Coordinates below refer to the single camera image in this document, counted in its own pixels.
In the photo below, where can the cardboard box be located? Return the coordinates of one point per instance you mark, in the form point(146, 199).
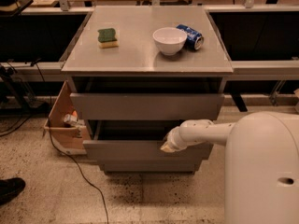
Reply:
point(69, 137)

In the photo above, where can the blue soda can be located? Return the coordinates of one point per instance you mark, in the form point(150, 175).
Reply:
point(194, 39)

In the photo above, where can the grey drawer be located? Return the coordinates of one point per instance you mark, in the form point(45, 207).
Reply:
point(118, 141)
point(137, 167)
point(135, 106)

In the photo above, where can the crumpled can in box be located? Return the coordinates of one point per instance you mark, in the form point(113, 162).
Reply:
point(73, 120)

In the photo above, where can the grey bottom drawer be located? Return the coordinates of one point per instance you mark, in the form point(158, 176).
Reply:
point(137, 167)

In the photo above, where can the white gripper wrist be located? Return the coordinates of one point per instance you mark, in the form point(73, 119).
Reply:
point(175, 139)

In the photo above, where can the green yellow sponge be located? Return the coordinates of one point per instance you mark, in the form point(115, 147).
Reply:
point(107, 38)

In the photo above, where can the white bowl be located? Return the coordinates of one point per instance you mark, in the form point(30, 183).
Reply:
point(169, 40)

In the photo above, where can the grey workbench frame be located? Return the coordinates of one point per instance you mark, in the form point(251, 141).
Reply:
point(67, 44)

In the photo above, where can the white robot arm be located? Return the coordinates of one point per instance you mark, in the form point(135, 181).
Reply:
point(261, 164)

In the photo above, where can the grey drawer cabinet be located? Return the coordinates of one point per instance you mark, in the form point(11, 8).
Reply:
point(145, 85)

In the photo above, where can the grey top drawer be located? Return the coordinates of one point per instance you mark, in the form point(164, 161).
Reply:
point(135, 106)

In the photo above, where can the black shoe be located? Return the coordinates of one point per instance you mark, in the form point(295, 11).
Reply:
point(10, 189)

